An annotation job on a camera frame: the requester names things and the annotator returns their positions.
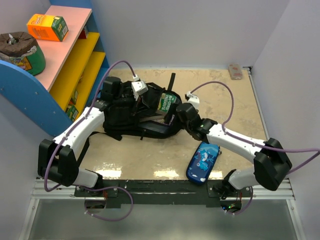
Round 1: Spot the orange green crayon box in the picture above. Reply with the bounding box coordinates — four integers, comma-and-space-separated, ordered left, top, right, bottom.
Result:
26, 14, 69, 42

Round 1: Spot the black student backpack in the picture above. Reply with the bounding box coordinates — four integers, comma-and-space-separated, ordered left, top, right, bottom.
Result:
99, 73, 182, 141

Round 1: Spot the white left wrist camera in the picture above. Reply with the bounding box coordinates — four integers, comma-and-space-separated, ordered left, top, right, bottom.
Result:
131, 80, 148, 101

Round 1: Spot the purple colourful book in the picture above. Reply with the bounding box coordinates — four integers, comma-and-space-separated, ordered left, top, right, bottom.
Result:
163, 113, 176, 126

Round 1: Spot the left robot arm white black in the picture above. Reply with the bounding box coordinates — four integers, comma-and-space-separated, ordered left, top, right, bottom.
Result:
38, 89, 107, 196

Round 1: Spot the green box on shelf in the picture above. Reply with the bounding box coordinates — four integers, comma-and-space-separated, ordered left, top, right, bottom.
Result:
70, 89, 78, 105
65, 104, 79, 122

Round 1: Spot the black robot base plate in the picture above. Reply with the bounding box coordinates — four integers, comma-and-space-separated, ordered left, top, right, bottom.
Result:
74, 179, 253, 210

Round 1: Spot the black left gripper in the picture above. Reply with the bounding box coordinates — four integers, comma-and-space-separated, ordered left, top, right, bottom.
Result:
113, 91, 150, 116

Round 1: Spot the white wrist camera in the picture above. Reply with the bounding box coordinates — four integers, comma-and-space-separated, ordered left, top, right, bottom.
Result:
131, 80, 148, 101
185, 91, 200, 110

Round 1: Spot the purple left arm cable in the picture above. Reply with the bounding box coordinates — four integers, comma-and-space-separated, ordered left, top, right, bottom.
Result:
43, 59, 140, 221

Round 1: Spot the brown green toy stump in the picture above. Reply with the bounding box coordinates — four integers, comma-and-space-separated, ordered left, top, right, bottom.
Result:
0, 31, 46, 76

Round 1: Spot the blue shelf unit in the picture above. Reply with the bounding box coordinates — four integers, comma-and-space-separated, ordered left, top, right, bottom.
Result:
0, 0, 109, 136

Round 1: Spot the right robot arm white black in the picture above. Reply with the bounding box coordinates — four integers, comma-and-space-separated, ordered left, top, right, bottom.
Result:
176, 103, 292, 197

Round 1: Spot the beige pink eraser box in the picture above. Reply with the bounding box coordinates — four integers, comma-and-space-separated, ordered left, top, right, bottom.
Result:
228, 63, 243, 80

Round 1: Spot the green treehouse book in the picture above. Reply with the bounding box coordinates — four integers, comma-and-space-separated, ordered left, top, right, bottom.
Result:
156, 93, 177, 115

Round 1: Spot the blue shark pencil case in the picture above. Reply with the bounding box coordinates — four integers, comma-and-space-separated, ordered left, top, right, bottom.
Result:
186, 142, 221, 185

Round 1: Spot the aluminium rail frame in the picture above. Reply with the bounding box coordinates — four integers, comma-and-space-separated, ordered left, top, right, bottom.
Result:
18, 66, 307, 240

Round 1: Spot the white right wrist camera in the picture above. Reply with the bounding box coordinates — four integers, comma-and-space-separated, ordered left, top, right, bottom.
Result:
185, 91, 200, 110

